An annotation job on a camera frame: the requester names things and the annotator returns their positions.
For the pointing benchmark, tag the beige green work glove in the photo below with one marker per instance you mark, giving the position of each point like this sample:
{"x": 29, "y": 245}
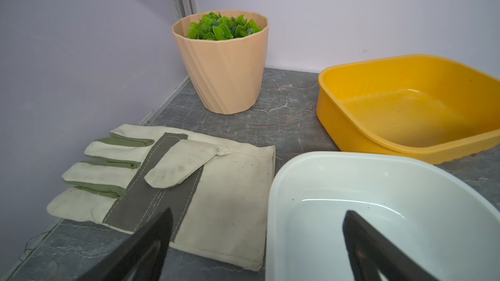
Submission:
{"x": 217, "y": 190}

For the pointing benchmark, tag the white basin near left arm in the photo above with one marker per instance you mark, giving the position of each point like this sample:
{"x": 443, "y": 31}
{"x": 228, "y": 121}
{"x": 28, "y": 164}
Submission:
{"x": 437, "y": 220}

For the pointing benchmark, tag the peach plastic plant pot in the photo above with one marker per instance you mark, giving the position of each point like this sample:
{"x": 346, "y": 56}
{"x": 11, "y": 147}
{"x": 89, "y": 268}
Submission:
{"x": 227, "y": 75}

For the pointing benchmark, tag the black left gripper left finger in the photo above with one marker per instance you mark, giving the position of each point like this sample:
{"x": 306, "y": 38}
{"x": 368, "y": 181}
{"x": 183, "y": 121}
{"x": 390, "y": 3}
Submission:
{"x": 141, "y": 256}

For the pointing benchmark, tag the green artificial plant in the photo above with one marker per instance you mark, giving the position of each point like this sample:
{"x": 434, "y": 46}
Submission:
{"x": 215, "y": 27}

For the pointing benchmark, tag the yellow plastic basin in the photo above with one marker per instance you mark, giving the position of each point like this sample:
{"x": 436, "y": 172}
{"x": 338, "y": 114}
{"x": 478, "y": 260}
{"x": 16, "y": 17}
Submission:
{"x": 420, "y": 106}

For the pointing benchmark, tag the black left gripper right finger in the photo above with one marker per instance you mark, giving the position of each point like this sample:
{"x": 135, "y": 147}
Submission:
{"x": 372, "y": 256}

